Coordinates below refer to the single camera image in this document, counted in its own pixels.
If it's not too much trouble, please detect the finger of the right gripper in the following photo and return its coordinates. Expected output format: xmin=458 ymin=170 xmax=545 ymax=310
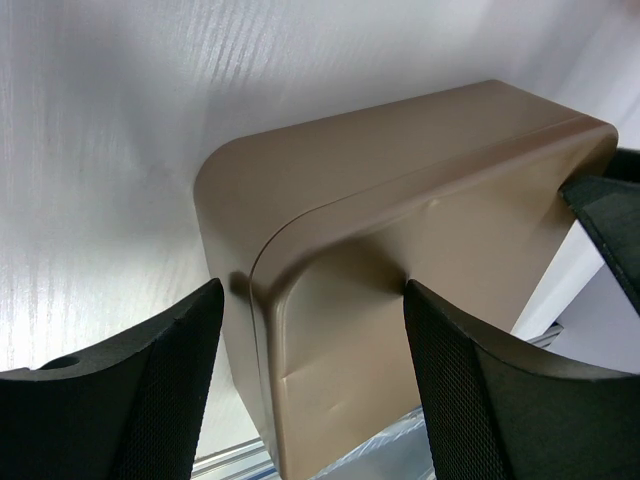
xmin=560 ymin=149 xmax=639 ymax=309

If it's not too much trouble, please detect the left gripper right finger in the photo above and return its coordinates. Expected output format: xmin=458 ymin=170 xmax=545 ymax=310
xmin=403 ymin=280 xmax=639 ymax=479

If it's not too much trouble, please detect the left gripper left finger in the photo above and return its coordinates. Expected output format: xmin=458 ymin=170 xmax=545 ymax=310
xmin=1 ymin=279 xmax=224 ymax=479

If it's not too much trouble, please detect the gold tin lid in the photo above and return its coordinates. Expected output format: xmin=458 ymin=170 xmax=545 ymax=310
xmin=249 ymin=117 xmax=618 ymax=433

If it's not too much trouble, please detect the gold tin box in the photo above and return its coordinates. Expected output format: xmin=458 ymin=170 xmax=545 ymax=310
xmin=192 ymin=78 xmax=596 ymax=451

